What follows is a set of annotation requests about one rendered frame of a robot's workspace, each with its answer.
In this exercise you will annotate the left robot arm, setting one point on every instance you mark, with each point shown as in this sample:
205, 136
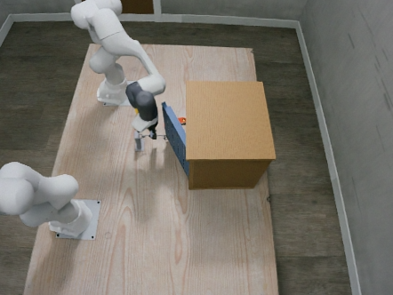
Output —
101, 15

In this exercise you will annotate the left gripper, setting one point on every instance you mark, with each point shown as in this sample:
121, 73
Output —
152, 130

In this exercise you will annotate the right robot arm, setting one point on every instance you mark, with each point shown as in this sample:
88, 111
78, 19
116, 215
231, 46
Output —
18, 196

